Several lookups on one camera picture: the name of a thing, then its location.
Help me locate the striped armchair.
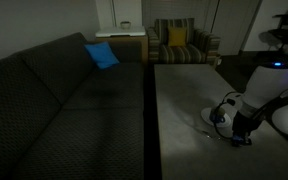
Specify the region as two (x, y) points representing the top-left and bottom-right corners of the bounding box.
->
(147, 18), (220, 65)

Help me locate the metal spoon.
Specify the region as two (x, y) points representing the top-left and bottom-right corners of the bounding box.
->
(197, 130), (221, 140)

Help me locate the yellow throw pillow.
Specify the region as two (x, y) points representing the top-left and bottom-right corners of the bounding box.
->
(168, 27), (187, 46)

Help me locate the white saucer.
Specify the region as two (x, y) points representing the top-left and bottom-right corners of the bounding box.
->
(201, 108), (232, 128)

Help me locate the wooden side table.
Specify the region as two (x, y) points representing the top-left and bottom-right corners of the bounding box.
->
(95, 26), (148, 65)

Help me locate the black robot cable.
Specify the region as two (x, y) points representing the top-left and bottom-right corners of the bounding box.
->
(212, 85), (288, 140)

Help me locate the grey coffee table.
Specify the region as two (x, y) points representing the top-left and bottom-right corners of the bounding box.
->
(154, 64), (288, 180)

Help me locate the blue throw pillow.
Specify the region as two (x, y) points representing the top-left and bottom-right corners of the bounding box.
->
(85, 42), (119, 69)

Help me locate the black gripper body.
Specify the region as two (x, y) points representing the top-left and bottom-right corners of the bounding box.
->
(232, 112), (261, 137)

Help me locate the blue coffee cup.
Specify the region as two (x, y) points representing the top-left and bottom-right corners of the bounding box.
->
(209, 107), (225, 123)

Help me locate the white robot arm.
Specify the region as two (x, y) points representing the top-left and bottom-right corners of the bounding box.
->
(231, 62), (288, 147)

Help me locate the dark patterned sofa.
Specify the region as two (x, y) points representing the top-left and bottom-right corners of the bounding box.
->
(0, 33), (144, 180)

